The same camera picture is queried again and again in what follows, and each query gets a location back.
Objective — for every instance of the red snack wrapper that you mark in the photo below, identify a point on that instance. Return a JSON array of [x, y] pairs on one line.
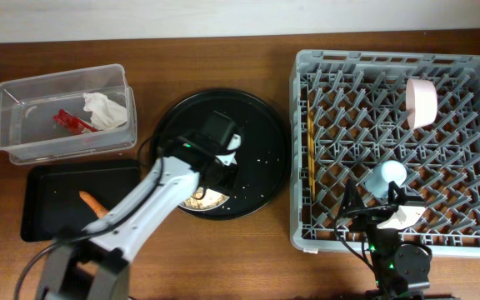
[[73, 124]]

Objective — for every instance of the round black tray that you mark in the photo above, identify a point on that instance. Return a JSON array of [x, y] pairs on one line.
[[262, 162]]

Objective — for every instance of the orange carrot piece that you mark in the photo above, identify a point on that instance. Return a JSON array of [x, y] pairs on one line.
[[99, 210]]

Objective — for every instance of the white napkin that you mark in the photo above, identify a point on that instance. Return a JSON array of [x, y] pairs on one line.
[[106, 114]]

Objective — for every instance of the grey plate with food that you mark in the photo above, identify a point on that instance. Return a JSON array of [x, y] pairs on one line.
[[204, 199]]

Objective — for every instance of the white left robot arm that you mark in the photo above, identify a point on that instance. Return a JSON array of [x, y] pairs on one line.
[[96, 263]]

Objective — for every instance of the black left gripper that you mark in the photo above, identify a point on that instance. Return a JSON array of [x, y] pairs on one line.
[[217, 169]]

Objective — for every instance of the light blue plastic cup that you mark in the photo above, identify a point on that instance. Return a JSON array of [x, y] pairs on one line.
[[377, 183]]

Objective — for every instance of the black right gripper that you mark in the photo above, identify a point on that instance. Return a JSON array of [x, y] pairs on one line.
[[370, 217]]

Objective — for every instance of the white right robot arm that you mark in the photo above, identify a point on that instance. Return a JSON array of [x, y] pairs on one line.
[[400, 267]]

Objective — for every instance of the black rectangular bin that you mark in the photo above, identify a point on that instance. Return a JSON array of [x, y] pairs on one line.
[[52, 201]]

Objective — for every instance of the clear plastic bin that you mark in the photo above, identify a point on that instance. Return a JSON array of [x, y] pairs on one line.
[[28, 132]]

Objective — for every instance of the grey dishwasher rack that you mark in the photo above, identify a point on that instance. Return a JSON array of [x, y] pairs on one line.
[[360, 120]]

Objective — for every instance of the pink bowl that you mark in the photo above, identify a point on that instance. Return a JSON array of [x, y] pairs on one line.
[[421, 103]]

